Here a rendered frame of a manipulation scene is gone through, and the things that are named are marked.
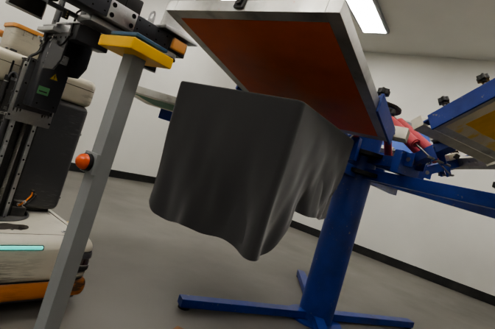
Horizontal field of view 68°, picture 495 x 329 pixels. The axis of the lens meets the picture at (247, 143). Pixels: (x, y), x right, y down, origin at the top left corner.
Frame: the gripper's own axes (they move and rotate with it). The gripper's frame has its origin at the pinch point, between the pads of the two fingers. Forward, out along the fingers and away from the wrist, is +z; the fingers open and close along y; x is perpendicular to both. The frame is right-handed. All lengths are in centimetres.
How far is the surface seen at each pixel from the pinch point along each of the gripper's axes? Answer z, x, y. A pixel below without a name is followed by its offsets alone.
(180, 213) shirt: 59, -5, -18
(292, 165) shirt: 35.6, 22.9, -17.4
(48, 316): 91, -9, 6
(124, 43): 28.1, -7.4, 22.0
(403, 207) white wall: -50, -22, -468
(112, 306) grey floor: 108, -53, -59
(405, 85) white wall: -218, -64, -437
